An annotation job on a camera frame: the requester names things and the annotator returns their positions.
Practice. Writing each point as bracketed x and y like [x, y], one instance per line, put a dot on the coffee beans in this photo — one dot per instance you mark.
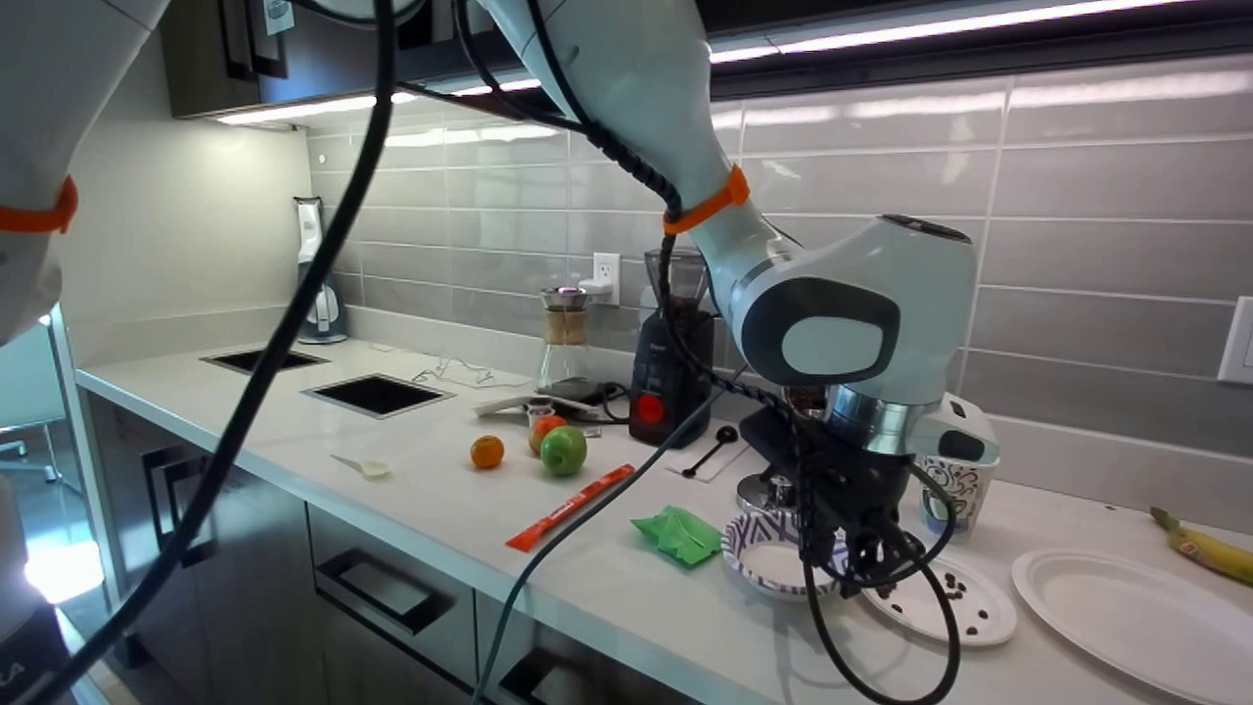
[946, 605]

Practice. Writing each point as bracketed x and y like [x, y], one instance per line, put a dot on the black jar lid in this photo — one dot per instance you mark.
[767, 492]

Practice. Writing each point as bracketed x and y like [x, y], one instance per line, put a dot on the white plastic spoon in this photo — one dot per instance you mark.
[367, 468]

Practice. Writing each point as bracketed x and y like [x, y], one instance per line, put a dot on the green packet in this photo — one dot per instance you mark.
[681, 539]

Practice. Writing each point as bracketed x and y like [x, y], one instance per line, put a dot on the red orange apple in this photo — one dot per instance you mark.
[542, 430]

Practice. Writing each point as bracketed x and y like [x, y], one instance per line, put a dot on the orange red strip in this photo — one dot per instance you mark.
[565, 509]

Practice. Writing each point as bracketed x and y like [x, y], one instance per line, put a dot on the blue patterned paper bowl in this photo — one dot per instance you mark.
[767, 555]

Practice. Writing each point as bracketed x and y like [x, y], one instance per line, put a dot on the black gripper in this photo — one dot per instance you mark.
[845, 495]

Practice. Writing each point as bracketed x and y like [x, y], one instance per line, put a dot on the small orange fruit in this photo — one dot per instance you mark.
[489, 453]

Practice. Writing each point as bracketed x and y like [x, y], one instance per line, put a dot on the glass pour over carafe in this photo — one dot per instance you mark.
[561, 333]

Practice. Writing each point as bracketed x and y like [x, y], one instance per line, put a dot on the white outlet with charger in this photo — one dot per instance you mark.
[605, 282]

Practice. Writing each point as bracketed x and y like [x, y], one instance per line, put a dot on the patterned paper cup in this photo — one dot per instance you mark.
[955, 492]

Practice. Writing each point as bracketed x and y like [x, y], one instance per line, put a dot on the green apple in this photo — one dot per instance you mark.
[565, 453]

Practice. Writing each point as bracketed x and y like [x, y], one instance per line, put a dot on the black coffee grinder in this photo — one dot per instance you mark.
[666, 391]

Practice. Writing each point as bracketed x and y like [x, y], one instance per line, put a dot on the large white paper plate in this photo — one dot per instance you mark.
[1140, 620]

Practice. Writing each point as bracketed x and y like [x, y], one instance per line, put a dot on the yellow banana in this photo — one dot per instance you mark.
[1207, 550]

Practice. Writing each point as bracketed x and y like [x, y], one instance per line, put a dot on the small white paper plate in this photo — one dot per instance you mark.
[995, 597]

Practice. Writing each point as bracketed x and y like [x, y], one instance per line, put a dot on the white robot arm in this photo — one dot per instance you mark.
[877, 319]

